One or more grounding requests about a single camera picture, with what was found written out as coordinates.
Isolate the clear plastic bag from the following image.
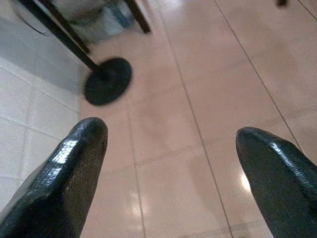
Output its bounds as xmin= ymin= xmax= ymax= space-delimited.
xmin=55 ymin=0 xmax=136 ymax=45

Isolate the black round base stand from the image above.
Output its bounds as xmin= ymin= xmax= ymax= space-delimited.
xmin=16 ymin=0 xmax=134 ymax=107

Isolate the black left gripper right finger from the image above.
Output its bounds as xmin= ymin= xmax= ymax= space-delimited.
xmin=235 ymin=126 xmax=317 ymax=238

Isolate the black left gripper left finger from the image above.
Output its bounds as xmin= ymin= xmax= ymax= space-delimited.
xmin=0 ymin=117 xmax=108 ymax=238

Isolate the white appliance housing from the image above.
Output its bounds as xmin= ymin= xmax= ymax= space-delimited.
xmin=0 ymin=0 xmax=87 ymax=96

